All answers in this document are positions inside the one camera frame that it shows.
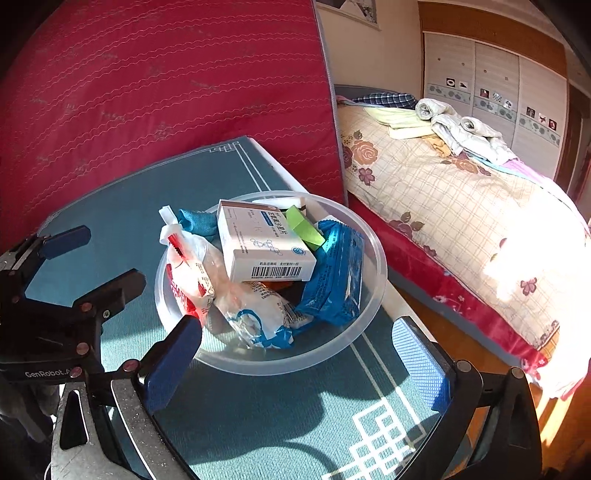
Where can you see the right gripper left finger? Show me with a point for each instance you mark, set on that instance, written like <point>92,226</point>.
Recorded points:
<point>106,426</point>

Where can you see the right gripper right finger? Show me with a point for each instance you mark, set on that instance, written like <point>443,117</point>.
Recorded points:
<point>508,446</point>

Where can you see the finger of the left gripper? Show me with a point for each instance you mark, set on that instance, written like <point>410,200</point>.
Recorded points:
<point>30,253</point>
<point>103,302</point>

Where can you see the red white snack packet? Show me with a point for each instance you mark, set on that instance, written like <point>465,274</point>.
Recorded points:
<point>184,267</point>

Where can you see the green tile with blue dots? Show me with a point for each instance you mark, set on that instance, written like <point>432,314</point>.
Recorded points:
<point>299,223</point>

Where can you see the teal table mat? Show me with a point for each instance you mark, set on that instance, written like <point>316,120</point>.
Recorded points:
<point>357,415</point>

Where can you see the teal blue cloth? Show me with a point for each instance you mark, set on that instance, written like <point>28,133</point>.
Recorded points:
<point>200,223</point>

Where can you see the white blue snack bag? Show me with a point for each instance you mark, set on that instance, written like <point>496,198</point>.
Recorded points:
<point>260,317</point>

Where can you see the white medicine box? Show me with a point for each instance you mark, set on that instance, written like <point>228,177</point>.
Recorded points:
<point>258,245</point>

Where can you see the red quilted mattress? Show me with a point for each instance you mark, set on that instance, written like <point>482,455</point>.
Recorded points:
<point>104,88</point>

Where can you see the clear plastic bowl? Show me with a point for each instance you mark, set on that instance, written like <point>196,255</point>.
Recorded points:
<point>220,346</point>

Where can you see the floral checked bed quilt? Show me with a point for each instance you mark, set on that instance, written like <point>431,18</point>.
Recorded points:
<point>509,253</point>

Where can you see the blue foil packet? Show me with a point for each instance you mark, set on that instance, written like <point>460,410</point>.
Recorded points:
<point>334,293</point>

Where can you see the pile of white clothes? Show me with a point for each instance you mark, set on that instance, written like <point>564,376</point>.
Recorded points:
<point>464,133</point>

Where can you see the folded light green blanket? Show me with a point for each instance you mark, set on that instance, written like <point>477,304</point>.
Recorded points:
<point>402,123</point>

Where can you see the dark plaid pillow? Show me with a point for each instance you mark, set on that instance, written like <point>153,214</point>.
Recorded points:
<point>388,99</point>

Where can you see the white sliding door wardrobe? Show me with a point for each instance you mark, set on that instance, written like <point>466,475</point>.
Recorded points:
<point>503,72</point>

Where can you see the framed wedding photo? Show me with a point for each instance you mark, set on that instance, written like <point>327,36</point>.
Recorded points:
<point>362,11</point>

